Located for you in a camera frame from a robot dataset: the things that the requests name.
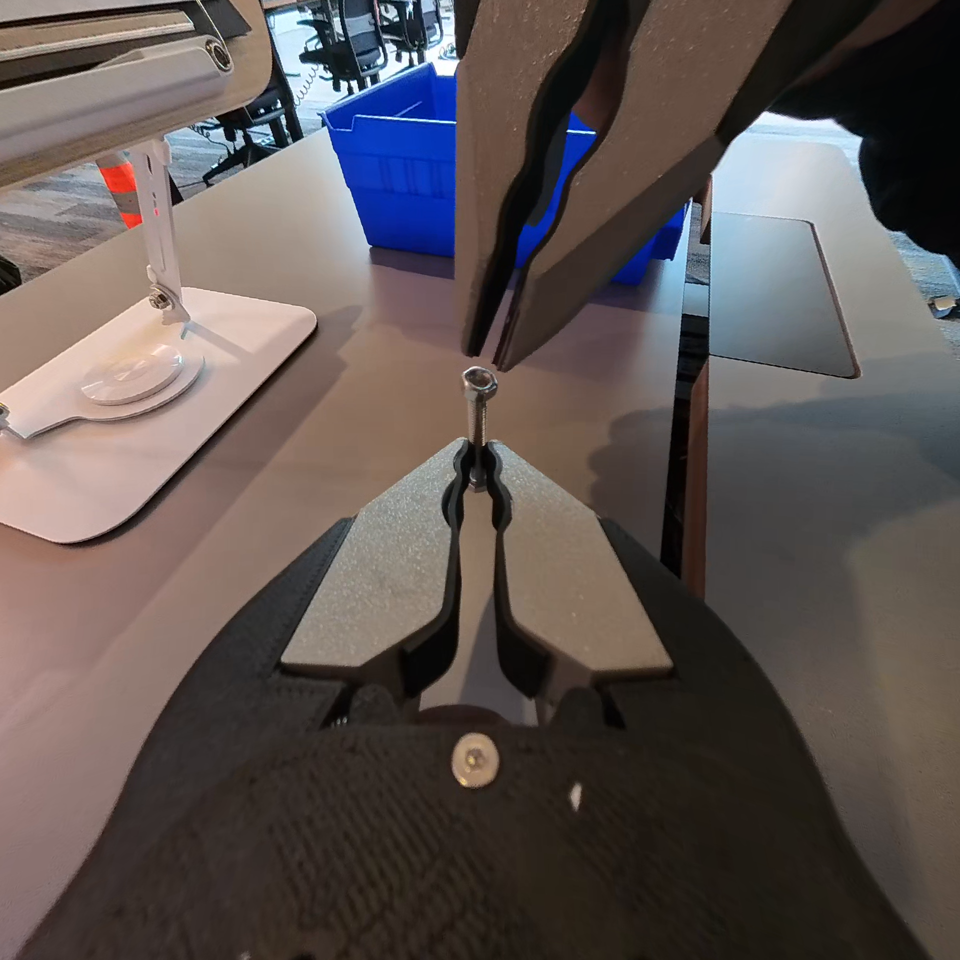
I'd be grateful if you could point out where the group of black office chairs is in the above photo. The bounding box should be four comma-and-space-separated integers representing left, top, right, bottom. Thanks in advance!
202, 0, 466, 185

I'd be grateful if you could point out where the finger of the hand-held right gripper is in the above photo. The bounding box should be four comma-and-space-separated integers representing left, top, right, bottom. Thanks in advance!
495, 0, 800, 374
454, 0, 597, 357

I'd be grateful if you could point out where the person's right forearm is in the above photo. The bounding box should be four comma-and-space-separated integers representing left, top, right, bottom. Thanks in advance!
765, 0, 960, 260

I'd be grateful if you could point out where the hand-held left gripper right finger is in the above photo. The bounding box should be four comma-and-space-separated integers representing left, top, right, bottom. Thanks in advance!
480, 438, 676, 727

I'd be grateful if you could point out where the silver bolt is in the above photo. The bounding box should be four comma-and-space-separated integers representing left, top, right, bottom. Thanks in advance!
466, 393, 495, 492

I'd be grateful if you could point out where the orange traffic cone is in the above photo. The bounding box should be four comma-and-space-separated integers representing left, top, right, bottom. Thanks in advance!
101, 150, 147, 230

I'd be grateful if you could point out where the grey desk hatch cover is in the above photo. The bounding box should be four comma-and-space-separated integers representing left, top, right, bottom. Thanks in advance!
708, 211, 862, 380

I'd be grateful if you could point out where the blue plastic bin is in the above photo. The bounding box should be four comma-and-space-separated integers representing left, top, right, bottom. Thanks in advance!
321, 61, 691, 286

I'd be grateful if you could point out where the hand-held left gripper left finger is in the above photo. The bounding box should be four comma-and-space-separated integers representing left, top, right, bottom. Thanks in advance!
279, 437, 475, 714

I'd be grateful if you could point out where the white desk stand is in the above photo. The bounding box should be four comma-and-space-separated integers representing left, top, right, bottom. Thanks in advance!
0, 0, 318, 546

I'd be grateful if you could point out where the person's right hand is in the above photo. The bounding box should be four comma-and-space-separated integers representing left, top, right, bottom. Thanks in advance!
581, 45, 627, 144

